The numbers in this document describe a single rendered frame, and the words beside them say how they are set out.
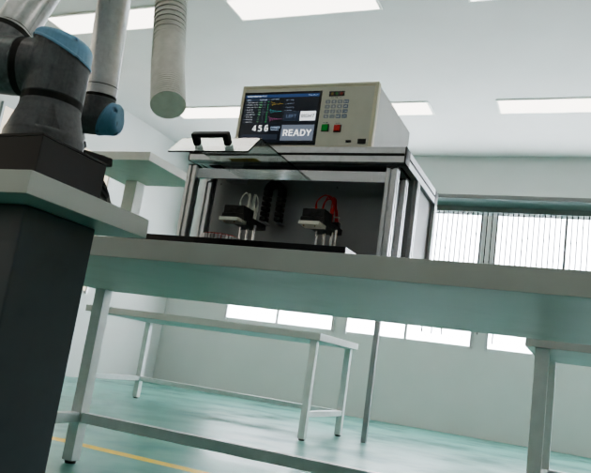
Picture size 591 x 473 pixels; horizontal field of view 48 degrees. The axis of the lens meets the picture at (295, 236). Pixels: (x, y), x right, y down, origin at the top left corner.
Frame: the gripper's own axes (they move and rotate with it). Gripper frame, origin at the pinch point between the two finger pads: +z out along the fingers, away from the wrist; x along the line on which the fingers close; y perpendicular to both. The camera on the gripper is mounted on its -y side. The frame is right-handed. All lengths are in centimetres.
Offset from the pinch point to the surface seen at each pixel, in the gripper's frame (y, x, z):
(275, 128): -47, 33, -13
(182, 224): -26.4, 9.2, 11.6
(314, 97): -52, 45, -21
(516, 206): -370, 70, 120
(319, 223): -21, 56, 7
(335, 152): -40, 54, -7
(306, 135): -46, 44, -11
